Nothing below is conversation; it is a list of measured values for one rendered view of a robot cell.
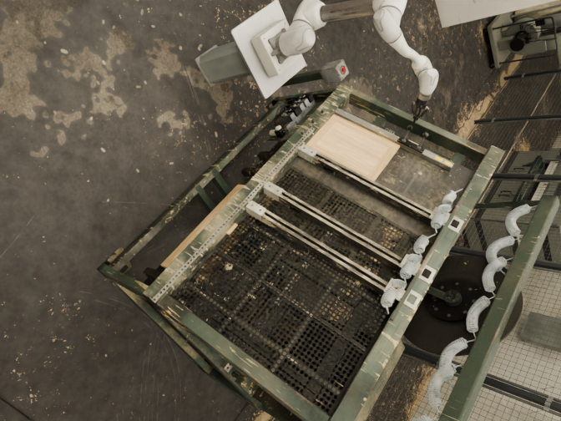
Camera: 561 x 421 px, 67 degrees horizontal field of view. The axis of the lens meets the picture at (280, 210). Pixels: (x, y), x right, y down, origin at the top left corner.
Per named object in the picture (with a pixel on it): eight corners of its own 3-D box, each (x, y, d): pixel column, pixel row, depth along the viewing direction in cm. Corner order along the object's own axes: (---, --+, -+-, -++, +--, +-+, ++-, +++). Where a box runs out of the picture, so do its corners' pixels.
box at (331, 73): (325, 63, 336) (343, 58, 322) (331, 76, 342) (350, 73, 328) (317, 70, 330) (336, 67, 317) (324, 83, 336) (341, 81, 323)
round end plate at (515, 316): (422, 243, 323) (539, 261, 264) (424, 248, 326) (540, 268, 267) (371, 327, 288) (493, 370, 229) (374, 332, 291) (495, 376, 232)
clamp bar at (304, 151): (304, 148, 309) (305, 124, 289) (458, 230, 271) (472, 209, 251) (295, 157, 305) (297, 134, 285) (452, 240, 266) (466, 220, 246)
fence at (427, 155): (336, 111, 330) (337, 108, 327) (452, 166, 300) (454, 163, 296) (333, 115, 328) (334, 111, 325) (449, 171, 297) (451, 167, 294)
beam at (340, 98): (340, 93, 350) (341, 83, 341) (352, 98, 346) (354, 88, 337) (146, 300, 252) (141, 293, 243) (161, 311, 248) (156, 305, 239)
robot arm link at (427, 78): (436, 95, 279) (431, 82, 287) (443, 76, 266) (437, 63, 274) (419, 96, 279) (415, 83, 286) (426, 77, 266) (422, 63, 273)
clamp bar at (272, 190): (270, 185, 291) (270, 163, 271) (431, 278, 252) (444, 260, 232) (261, 195, 286) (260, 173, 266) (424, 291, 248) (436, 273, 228)
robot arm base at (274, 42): (263, 43, 280) (269, 41, 275) (283, 27, 290) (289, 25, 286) (275, 68, 288) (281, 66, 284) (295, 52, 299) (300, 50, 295)
